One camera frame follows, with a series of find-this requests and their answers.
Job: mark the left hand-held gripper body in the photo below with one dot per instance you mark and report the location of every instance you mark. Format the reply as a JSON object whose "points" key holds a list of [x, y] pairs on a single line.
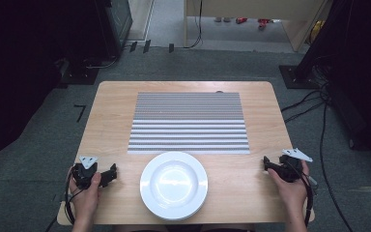
{"points": [[84, 175]]}

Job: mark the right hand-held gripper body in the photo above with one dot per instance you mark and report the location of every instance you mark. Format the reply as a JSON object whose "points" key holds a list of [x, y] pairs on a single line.
{"points": [[290, 169]]}

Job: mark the person's left hand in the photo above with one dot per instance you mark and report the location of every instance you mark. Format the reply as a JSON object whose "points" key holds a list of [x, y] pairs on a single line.
{"points": [[85, 199]]}

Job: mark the person's right hand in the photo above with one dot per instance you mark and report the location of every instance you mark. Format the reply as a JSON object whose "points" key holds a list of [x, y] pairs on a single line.
{"points": [[291, 193]]}

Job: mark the white round plate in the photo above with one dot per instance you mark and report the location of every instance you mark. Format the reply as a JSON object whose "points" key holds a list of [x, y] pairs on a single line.
{"points": [[174, 186]]}

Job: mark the black tape corner mark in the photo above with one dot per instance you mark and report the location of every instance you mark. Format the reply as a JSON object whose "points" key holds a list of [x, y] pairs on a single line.
{"points": [[81, 111]]}

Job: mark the grey striped placemat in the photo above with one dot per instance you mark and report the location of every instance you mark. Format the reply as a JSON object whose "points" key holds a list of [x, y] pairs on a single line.
{"points": [[188, 122]]}

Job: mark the black stand base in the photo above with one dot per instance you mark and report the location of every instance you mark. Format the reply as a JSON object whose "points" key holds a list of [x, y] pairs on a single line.
{"points": [[79, 74], [294, 77]]}

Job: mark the black tape strip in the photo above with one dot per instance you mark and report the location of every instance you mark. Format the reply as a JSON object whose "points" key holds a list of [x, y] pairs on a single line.
{"points": [[171, 48], [147, 46], [133, 46]]}

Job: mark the red tool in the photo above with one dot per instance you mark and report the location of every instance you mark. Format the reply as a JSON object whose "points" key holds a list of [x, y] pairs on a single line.
{"points": [[263, 22], [241, 20]]}

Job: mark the black cabinet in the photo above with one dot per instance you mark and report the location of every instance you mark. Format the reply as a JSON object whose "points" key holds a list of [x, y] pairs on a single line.
{"points": [[116, 22]]}

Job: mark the pair of white shoes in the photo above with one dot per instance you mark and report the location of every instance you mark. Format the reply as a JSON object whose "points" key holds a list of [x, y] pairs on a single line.
{"points": [[222, 19]]}

